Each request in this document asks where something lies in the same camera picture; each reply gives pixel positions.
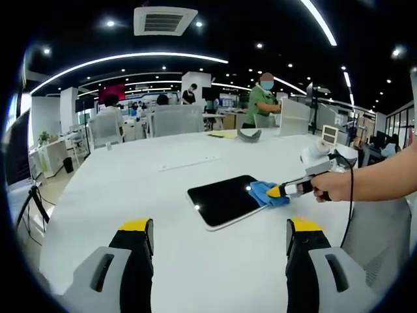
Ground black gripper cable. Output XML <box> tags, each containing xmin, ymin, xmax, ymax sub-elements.
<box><xmin>327</xmin><ymin>153</ymin><xmax>356</xmax><ymax>250</ymax></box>

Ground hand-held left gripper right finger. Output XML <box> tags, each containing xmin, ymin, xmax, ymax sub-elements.
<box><xmin>285</xmin><ymin>216</ymin><xmax>379</xmax><ymax>313</ymax></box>

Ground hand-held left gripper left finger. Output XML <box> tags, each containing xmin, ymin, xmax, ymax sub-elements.
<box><xmin>61</xmin><ymin>217</ymin><xmax>154</xmax><ymax>313</ymax></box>

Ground black tripod stand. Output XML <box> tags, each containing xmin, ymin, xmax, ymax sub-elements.
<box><xmin>18</xmin><ymin>185</ymin><xmax>51</xmax><ymax>237</ymax></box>

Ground white divider panel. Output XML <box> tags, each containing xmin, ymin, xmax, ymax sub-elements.
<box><xmin>279</xmin><ymin>97</ymin><xmax>311</xmax><ymax>137</ymax></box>

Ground grey chair back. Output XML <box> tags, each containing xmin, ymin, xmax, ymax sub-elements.
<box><xmin>148</xmin><ymin>104</ymin><xmax>205</xmax><ymax>138</ymax></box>

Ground blue cleaning cloth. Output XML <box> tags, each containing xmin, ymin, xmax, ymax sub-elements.
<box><xmin>248</xmin><ymin>181</ymin><xmax>291</xmax><ymax>207</ymax></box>

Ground black computer monitor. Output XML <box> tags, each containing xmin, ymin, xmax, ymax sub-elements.
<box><xmin>5</xmin><ymin>109</ymin><xmax>32</xmax><ymax>186</ymax></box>

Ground white framed stand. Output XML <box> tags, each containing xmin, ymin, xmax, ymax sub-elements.
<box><xmin>321</xmin><ymin>125</ymin><xmax>339</xmax><ymax>144</ymax></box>

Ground red wall screen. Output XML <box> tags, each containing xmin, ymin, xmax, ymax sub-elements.
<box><xmin>98</xmin><ymin>83</ymin><xmax>126</xmax><ymax>104</ymax></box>

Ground white rounded object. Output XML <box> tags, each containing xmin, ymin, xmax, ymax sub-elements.
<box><xmin>332</xmin><ymin>146</ymin><xmax>358</xmax><ymax>170</ymax></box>

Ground black tablet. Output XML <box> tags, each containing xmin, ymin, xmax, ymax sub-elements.
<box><xmin>186</xmin><ymin>174</ymin><xmax>273</xmax><ymax>232</ymax></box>

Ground ceiling air conditioner vent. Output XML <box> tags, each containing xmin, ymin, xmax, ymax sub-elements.
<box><xmin>133</xmin><ymin>5</ymin><xmax>199</xmax><ymax>37</ymax></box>

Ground white office chair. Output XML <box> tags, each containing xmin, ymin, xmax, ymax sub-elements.
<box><xmin>87</xmin><ymin>113</ymin><xmax>124</xmax><ymax>149</ymax></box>

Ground grey curved object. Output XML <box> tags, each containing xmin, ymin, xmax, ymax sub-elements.
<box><xmin>237</xmin><ymin>128</ymin><xmax>263</xmax><ymax>144</ymax></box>

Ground person's right hand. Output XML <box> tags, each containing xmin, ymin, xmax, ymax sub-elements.
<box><xmin>311</xmin><ymin>171</ymin><xmax>358</xmax><ymax>203</ymax></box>

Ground curved ceiling light strip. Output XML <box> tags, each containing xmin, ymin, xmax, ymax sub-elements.
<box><xmin>299</xmin><ymin>0</ymin><xmax>338</xmax><ymax>46</ymax></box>
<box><xmin>31</xmin><ymin>52</ymin><xmax>229</xmax><ymax>95</ymax></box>

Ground yellow paper sheet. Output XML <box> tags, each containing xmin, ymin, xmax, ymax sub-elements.
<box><xmin>207</xmin><ymin>130</ymin><xmax>238</xmax><ymax>140</ymax></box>

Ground grey mesh office chair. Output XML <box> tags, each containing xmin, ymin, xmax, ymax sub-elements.
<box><xmin>341</xmin><ymin>198</ymin><xmax>412</xmax><ymax>296</ymax></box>

